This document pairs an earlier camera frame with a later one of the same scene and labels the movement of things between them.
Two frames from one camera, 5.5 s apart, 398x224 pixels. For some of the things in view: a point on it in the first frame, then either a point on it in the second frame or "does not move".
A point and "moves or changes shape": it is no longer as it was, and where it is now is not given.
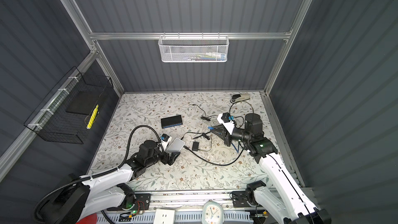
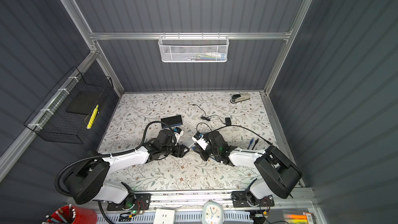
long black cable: x=213 y=163 moves or changes shape
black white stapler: x=237 y=98 does not move
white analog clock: x=212 y=213 does not move
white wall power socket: x=164 y=217 does not move
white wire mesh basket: x=193 y=49 does not move
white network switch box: x=176 y=145 moves or changes shape
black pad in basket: x=83 y=102 does not move
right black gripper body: x=238 y=135 to x=209 y=151
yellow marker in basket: x=92 y=117 does not move
